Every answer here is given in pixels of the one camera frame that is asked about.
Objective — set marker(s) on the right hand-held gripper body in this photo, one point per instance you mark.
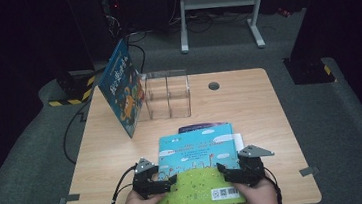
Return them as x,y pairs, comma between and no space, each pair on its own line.
252,168

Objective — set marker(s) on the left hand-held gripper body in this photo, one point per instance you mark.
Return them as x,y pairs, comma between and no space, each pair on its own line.
146,182

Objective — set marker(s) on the sky-blue picture book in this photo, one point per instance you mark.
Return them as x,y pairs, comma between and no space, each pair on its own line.
193,147

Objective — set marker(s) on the clear acrylic book rack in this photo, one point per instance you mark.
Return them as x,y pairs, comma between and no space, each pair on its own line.
175,96

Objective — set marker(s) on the dark blue picture book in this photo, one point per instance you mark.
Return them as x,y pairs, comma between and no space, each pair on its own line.
120,87

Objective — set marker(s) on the person's right hand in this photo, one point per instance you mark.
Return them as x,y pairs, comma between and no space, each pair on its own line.
261,194

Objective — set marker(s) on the grey tape piece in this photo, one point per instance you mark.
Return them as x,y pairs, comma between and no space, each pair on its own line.
69,198
309,171

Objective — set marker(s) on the black yellow striped stand base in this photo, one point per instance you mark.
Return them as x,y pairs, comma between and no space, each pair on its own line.
74,88
310,71

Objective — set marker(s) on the black equipment cabinet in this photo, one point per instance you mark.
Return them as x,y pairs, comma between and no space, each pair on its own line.
94,23

